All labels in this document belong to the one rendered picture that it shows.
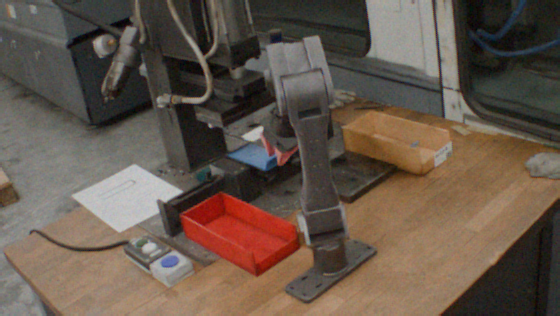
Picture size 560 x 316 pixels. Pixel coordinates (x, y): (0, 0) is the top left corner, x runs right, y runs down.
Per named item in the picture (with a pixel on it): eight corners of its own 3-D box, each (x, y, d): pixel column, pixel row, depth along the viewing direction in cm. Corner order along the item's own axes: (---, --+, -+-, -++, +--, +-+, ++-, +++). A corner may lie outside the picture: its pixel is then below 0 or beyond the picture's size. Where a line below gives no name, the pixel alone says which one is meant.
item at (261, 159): (270, 172, 154) (267, 161, 152) (228, 156, 164) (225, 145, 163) (292, 159, 157) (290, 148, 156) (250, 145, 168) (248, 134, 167)
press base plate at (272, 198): (209, 277, 141) (205, 266, 140) (100, 208, 176) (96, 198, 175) (404, 151, 177) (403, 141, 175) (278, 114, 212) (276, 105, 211)
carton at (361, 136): (422, 180, 158) (420, 150, 154) (345, 155, 176) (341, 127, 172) (452, 157, 165) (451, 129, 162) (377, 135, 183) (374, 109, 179)
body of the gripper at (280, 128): (278, 116, 154) (284, 91, 149) (308, 143, 150) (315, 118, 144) (256, 126, 150) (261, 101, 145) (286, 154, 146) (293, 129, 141)
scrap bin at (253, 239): (257, 277, 133) (251, 253, 131) (185, 237, 151) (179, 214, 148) (300, 248, 140) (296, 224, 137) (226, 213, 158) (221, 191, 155)
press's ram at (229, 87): (228, 141, 150) (201, 13, 137) (165, 119, 169) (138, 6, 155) (287, 110, 160) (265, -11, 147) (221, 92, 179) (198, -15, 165)
